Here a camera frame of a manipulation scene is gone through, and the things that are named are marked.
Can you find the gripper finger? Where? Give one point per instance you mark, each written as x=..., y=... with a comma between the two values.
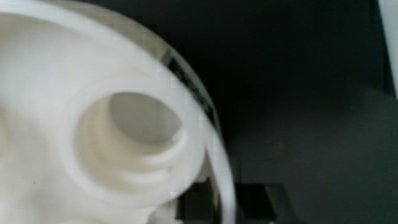
x=264, y=204

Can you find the white round stool seat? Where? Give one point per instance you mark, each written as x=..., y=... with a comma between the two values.
x=109, y=127

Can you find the white right fence bar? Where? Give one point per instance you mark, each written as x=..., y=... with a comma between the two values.
x=390, y=22

